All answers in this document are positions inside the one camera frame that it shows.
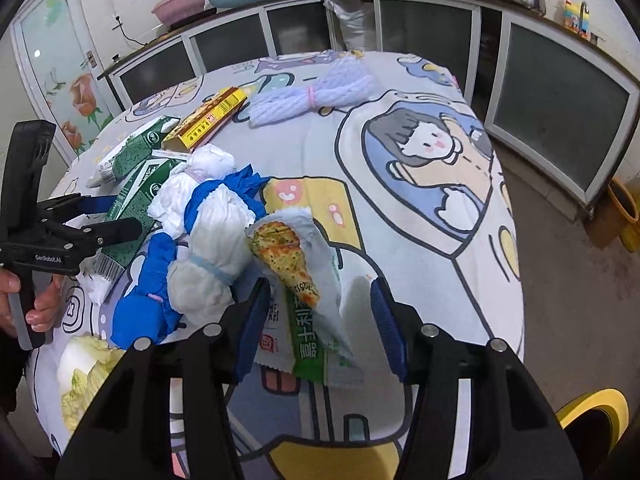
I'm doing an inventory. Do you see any white crumpled tissue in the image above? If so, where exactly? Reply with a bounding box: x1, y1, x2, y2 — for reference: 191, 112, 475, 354
77, 260, 126, 306

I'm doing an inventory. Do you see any napa cabbage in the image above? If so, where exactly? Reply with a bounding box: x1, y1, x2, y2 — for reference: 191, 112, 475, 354
57, 335, 128, 433

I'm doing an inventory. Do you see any kitchen cabinet with glass doors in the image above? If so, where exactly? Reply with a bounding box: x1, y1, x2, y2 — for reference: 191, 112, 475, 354
97, 0, 640, 206

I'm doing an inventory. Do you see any green toothpaste tube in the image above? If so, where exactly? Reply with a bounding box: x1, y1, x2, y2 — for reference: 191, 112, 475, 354
86, 116, 181, 188

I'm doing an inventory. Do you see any brown bin with yellow rim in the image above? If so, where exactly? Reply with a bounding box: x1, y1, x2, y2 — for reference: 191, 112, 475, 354
585, 177, 633, 251

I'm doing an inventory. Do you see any pink plastic basin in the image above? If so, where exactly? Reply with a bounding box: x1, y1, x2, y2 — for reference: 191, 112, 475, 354
151, 0, 208, 23

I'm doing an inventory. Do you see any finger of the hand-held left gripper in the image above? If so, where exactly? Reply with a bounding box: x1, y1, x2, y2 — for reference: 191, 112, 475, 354
36, 191, 118, 222
50, 216, 144, 252

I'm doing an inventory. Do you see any person's left hand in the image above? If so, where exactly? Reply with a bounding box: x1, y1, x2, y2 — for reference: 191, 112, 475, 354
0, 267, 64, 335

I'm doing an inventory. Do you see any green white carton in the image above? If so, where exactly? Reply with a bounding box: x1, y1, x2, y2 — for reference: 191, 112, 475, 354
97, 150, 191, 281

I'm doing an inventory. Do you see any cartoon printed tablecloth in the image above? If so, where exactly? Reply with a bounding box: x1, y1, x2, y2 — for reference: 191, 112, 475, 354
25, 50, 526, 480

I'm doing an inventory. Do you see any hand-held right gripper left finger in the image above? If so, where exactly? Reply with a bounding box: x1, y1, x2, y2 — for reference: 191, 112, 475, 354
52, 276, 273, 480

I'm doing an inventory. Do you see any white foam net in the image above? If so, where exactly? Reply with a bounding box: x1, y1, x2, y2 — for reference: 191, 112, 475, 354
245, 57, 377, 128

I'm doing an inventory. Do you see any white plastic bag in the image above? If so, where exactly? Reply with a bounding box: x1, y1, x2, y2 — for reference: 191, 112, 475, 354
325, 0, 376, 53

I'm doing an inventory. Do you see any colourful bottle pack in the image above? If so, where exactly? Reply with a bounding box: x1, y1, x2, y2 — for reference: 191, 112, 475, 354
564, 0, 591, 36

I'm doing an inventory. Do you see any yellow long carton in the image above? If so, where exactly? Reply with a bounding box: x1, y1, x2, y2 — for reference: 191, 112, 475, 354
161, 86, 251, 153

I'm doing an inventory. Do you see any yellow rimmed trash bin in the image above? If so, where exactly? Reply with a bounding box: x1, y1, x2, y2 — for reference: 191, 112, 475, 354
552, 387, 632, 461

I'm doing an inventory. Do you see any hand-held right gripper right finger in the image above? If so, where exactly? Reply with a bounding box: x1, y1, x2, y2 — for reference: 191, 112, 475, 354
369, 276, 586, 480

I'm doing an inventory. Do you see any flower printed glass door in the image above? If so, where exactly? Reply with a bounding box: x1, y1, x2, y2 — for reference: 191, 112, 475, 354
10, 0, 118, 166

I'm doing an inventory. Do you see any drumstick print snack wrapper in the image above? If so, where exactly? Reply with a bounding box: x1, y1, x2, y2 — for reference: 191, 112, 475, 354
245, 205, 368, 376

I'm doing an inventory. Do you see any black cooktop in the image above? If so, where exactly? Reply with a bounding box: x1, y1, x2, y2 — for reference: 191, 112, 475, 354
167, 7, 218, 28

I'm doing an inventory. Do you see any blue rubber glove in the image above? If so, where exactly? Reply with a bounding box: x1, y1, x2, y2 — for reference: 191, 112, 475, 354
182, 165, 273, 241
110, 232, 187, 351

